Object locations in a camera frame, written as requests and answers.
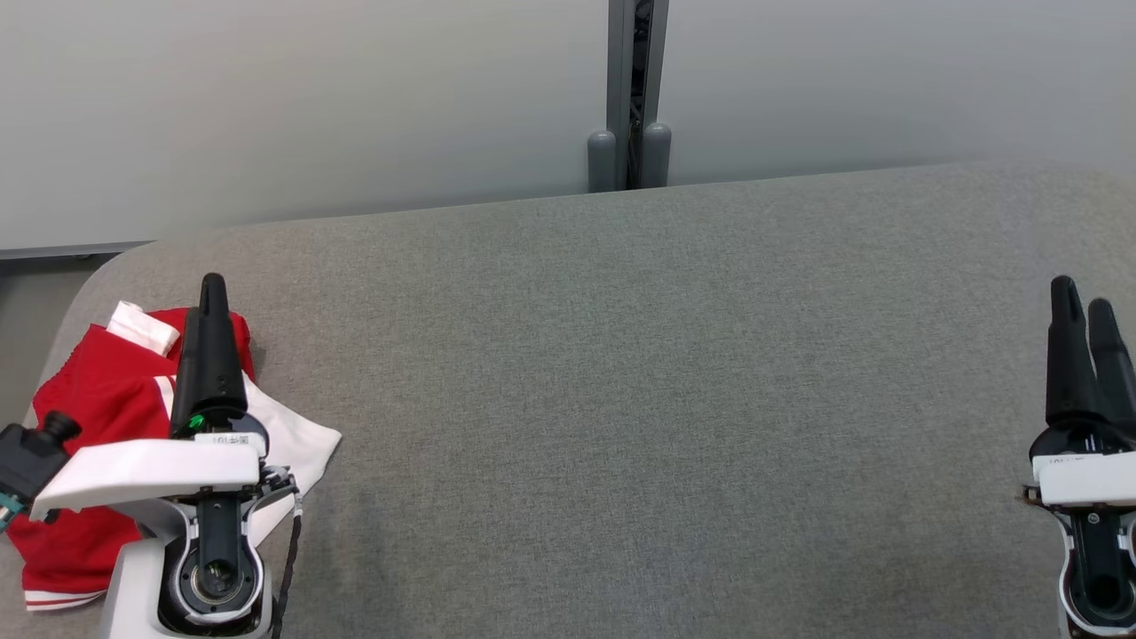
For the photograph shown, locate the red shorts with white stripe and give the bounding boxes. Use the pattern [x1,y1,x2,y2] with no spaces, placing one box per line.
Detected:
[4,510,147,613]

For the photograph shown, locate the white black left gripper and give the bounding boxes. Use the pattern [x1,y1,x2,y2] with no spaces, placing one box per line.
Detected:
[29,273,299,525]

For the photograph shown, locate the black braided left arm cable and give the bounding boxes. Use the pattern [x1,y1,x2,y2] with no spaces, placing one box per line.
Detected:
[269,493,304,639]

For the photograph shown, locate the red white jersey shirt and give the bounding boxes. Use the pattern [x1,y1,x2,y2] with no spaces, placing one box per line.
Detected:
[34,300,343,544]

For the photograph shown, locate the grey metal partition post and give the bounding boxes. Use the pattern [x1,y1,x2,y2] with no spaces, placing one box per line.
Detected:
[587,0,674,193]

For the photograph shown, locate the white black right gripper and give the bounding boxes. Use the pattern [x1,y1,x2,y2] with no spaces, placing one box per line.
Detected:
[1029,275,1136,509]

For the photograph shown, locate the grey fabric sofa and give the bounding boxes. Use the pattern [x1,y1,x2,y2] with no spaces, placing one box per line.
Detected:
[0,160,1136,639]

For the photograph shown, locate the grey partition base rail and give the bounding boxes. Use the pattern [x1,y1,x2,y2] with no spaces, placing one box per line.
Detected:
[0,240,157,262]

